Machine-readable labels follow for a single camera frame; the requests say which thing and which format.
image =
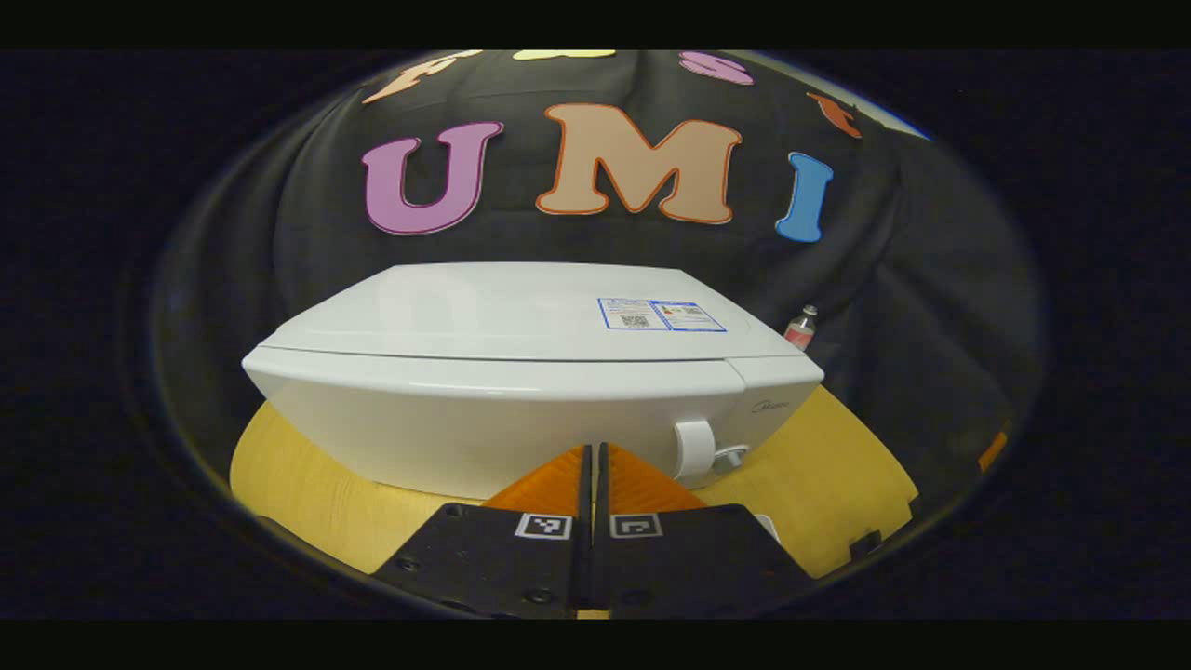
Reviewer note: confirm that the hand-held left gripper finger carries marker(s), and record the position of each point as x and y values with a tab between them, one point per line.
602	502
586	502

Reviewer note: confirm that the small bottle with pink label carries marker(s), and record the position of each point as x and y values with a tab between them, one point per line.
800	330

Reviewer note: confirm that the white rectangular tray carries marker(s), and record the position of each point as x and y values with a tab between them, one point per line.
768	529

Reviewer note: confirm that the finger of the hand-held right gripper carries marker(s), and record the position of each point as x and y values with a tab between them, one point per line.
993	451

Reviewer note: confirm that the white microwave oven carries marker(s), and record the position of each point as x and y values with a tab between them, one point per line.
512	316

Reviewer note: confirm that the black table clamp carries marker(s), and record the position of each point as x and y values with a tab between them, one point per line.
915	505
865	545

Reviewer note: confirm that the black backdrop cloth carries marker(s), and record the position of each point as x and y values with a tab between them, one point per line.
930	279

